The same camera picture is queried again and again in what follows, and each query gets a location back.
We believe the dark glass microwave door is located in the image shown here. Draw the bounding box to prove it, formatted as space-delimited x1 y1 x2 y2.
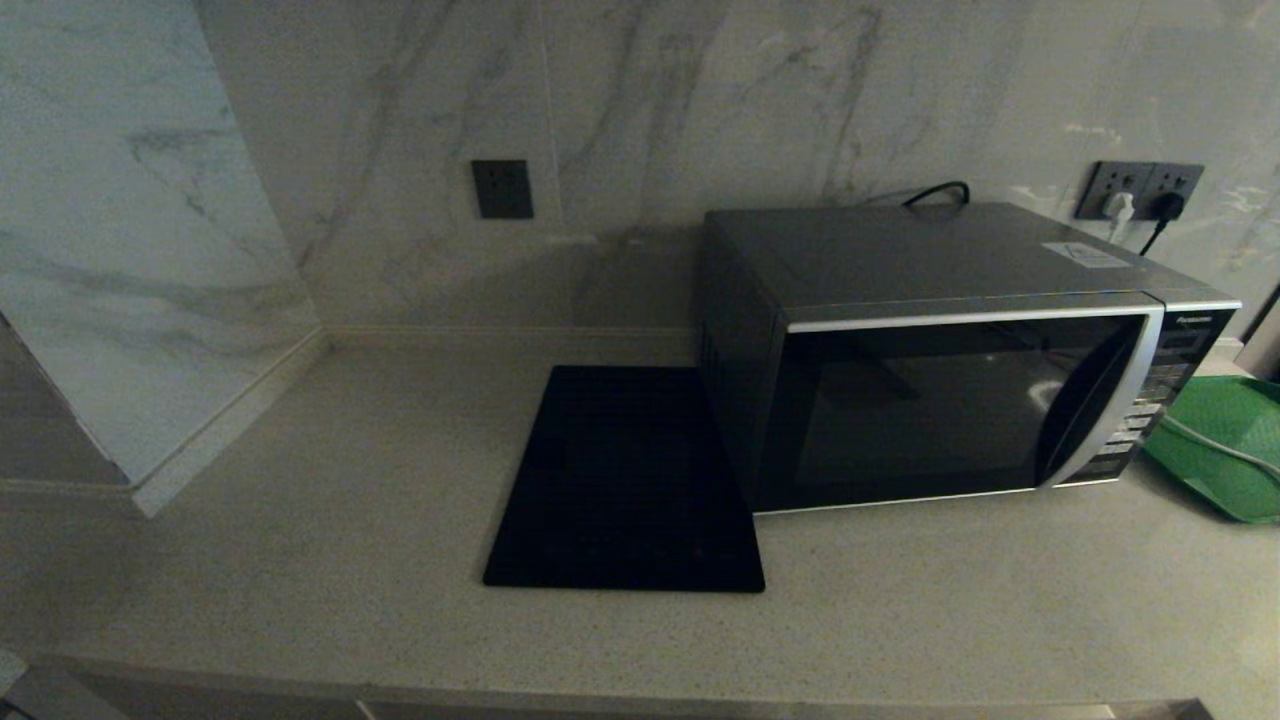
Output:
755 303 1167 516

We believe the silver microwave oven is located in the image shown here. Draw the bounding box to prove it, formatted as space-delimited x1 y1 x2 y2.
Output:
698 205 1244 516

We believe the black induction cooktop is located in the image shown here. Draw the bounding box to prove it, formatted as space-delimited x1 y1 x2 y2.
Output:
483 366 767 594

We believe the white label sticker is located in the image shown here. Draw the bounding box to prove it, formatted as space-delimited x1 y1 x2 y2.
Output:
1042 241 1134 270

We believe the green plastic tray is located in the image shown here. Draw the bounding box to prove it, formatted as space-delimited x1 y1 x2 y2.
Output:
1140 375 1280 525

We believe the black power cable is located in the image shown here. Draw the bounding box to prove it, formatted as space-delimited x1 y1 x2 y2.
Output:
902 180 1171 259

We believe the dark double wall socket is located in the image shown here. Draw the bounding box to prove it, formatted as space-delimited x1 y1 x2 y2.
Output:
1077 161 1206 222

